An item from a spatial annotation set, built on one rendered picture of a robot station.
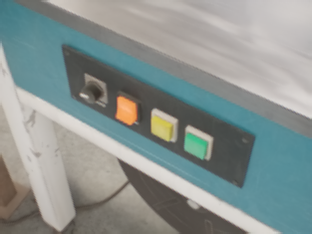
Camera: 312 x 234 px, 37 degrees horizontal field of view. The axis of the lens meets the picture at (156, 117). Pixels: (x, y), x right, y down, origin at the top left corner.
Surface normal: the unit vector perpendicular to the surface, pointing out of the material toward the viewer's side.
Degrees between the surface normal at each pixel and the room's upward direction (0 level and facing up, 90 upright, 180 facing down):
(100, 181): 0
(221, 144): 90
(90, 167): 0
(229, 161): 90
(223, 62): 0
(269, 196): 90
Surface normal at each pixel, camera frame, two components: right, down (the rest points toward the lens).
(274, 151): -0.57, 0.61
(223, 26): 0.00, -0.67
